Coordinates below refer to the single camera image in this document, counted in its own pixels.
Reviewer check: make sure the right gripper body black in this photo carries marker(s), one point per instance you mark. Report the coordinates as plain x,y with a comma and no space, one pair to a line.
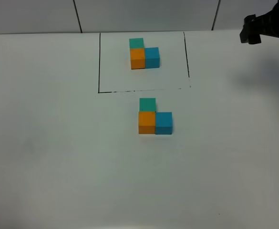
254,27

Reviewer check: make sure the blue template block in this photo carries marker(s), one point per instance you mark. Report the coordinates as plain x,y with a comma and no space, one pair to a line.
152,57

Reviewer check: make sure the green template block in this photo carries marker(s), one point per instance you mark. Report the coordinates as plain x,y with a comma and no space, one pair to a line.
136,43

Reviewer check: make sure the orange template block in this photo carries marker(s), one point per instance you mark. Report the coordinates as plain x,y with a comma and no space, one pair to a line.
137,58

